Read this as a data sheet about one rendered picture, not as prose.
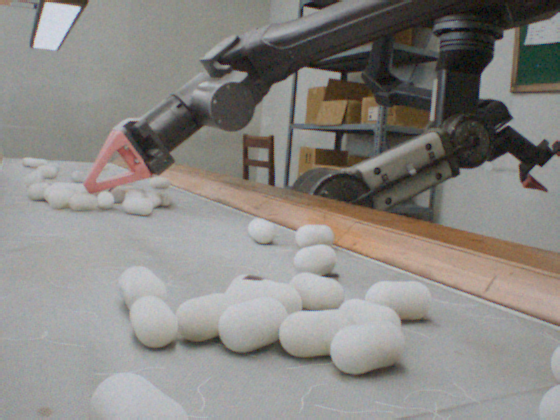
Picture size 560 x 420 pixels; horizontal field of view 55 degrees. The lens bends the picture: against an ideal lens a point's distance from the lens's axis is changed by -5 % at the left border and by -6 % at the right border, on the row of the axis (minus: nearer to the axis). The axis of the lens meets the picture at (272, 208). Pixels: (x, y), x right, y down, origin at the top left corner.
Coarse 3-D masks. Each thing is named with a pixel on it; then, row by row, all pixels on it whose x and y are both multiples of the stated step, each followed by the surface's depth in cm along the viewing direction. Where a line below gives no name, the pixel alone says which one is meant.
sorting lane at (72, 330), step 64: (0, 192) 70; (0, 256) 36; (64, 256) 38; (128, 256) 40; (192, 256) 42; (256, 256) 44; (0, 320) 24; (64, 320) 25; (128, 320) 26; (448, 320) 30; (512, 320) 31; (0, 384) 18; (64, 384) 18; (192, 384) 20; (256, 384) 20; (320, 384) 21; (384, 384) 21; (448, 384) 21; (512, 384) 22
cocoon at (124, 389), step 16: (112, 384) 15; (128, 384) 15; (144, 384) 15; (96, 400) 15; (112, 400) 14; (128, 400) 14; (144, 400) 14; (160, 400) 14; (96, 416) 14; (112, 416) 14; (128, 416) 14; (144, 416) 13; (160, 416) 13; (176, 416) 14
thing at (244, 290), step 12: (228, 288) 27; (240, 288) 26; (252, 288) 26; (264, 288) 26; (276, 288) 27; (288, 288) 27; (240, 300) 26; (288, 300) 26; (300, 300) 27; (288, 312) 26
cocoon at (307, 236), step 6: (300, 228) 49; (306, 228) 48; (312, 228) 48; (318, 228) 49; (324, 228) 49; (300, 234) 48; (306, 234) 48; (312, 234) 48; (318, 234) 48; (324, 234) 49; (330, 234) 49; (300, 240) 48; (306, 240) 48; (312, 240) 48; (318, 240) 48; (324, 240) 49; (330, 240) 49; (300, 246) 49; (306, 246) 48; (312, 246) 48; (330, 246) 49
